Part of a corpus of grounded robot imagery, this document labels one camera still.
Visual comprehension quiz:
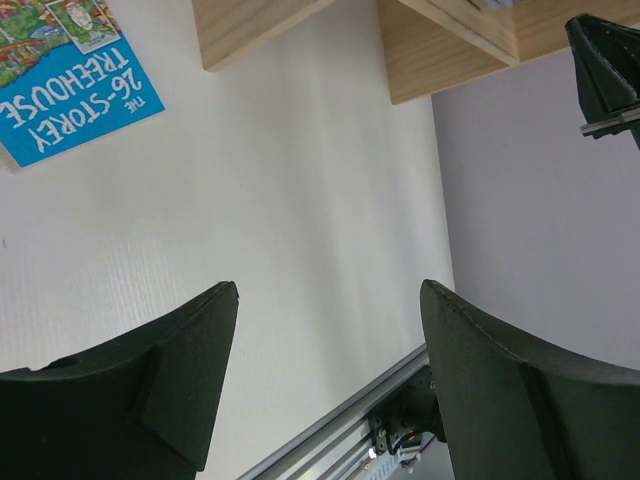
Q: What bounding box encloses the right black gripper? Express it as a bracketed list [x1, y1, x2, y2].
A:
[565, 14, 640, 146]

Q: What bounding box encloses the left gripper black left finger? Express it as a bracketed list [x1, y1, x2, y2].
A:
[1, 281, 238, 479]

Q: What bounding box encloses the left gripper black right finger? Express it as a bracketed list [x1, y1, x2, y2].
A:
[420, 280, 639, 479]

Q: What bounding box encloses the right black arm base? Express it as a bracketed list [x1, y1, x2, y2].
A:
[367, 365, 447, 455]

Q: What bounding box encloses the wooden two-tier shelf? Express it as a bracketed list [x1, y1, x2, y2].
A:
[192, 1, 639, 104]

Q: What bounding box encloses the aluminium mounting rail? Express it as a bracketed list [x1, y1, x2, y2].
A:
[241, 345, 428, 479]

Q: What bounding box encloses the bright blue illustrated book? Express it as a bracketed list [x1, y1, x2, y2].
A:
[1, 0, 165, 168]

